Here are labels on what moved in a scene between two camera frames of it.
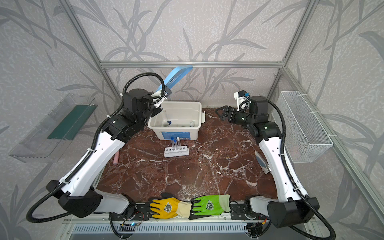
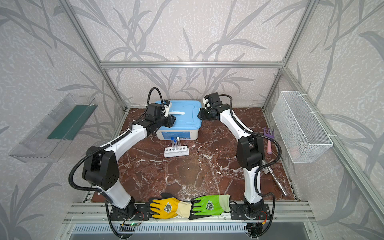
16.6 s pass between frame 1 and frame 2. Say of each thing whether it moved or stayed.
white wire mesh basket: stayed
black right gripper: moved
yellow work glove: stayed
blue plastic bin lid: moved
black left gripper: moved
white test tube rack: stayed
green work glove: stayed
